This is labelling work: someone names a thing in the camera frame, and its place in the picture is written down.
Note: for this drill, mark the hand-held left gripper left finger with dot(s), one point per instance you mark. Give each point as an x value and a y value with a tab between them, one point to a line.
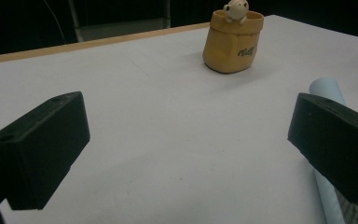
40	146

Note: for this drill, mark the metal stand pole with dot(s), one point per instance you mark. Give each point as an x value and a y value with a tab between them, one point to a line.
75	21
167	12

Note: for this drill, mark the yellow bag-shaped bear holder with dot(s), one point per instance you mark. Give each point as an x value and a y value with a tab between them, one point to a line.
230	43

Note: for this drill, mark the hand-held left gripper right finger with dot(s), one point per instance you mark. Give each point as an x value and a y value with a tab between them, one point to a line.
338	146

